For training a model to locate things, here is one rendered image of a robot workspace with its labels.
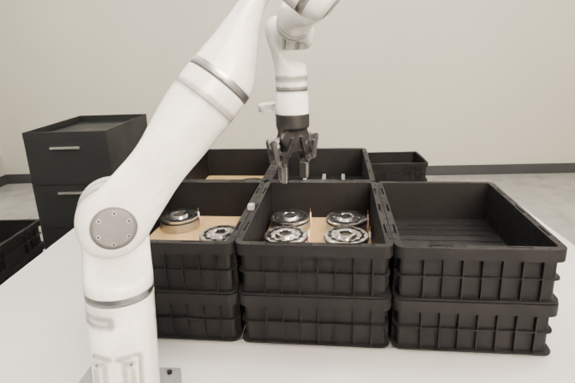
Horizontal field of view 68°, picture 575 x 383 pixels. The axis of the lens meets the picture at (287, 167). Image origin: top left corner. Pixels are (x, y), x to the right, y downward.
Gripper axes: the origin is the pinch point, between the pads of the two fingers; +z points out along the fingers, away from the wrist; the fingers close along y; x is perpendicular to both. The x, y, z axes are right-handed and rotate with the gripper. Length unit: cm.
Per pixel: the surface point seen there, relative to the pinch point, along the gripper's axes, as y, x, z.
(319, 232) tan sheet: 8.3, 0.5, 17.3
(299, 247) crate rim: -13.6, -17.7, 7.7
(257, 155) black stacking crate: 27, 53, 9
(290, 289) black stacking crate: -14.3, -15.4, 17.3
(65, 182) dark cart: -16, 176, 38
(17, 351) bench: -58, 21, 30
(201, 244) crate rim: -26.9, -4.3, 7.6
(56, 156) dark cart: -17, 177, 24
